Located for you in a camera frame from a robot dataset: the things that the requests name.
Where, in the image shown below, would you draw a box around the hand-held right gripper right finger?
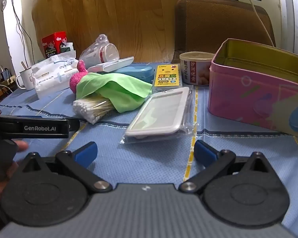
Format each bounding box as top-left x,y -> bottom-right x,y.
178,140 -> 274,193

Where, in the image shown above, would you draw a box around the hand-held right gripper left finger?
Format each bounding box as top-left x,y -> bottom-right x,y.
20,141 -> 113,193

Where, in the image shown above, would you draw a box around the cotton swab pack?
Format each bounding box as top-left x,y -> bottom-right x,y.
73,98 -> 115,125

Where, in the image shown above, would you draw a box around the white phone case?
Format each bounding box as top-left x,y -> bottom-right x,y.
120,86 -> 197,145

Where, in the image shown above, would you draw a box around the pink tin box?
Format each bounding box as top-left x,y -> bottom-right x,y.
208,38 -> 298,139

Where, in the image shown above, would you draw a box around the pink plush toy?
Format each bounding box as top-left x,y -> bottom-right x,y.
69,60 -> 89,94

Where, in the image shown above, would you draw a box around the green cloth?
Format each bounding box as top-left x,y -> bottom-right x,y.
76,72 -> 153,113

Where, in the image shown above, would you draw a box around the blue plastic case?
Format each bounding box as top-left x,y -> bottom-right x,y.
114,66 -> 155,84

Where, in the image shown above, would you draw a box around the person's left hand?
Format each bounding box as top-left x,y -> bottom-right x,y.
0,140 -> 29,202

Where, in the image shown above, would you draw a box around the white enamel mug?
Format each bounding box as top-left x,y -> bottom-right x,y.
16,67 -> 36,91

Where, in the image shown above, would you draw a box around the power strip with plugs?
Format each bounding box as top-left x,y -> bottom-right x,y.
0,66 -> 17,105

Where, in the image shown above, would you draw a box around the blue tablecloth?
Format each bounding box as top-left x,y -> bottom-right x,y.
0,61 -> 298,228

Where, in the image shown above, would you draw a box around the white tissue pack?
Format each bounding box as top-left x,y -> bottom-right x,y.
31,54 -> 80,99

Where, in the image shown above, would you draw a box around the pink cup container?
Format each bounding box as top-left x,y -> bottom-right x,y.
180,52 -> 214,87

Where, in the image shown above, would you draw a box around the yellow card packet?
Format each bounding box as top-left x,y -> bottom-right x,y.
152,64 -> 184,91

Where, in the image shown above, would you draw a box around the red printed box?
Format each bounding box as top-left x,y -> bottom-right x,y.
42,31 -> 67,59

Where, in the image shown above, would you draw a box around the white green packet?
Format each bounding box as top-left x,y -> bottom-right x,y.
60,42 -> 76,54

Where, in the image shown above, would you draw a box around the white flat box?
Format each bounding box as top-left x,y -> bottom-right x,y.
88,57 -> 134,73

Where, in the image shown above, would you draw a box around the plastic-wrapped cup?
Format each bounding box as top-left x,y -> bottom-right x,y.
79,34 -> 120,67

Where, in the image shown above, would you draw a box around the wooden board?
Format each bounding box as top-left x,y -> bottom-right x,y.
31,0 -> 186,63

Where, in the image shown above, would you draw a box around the frosted glass sliding door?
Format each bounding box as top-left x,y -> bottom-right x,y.
275,0 -> 298,57

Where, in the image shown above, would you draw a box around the black wall cables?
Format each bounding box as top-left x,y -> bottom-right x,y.
4,0 -> 36,62

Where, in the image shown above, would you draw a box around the white cable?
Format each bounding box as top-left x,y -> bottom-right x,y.
237,0 -> 275,47

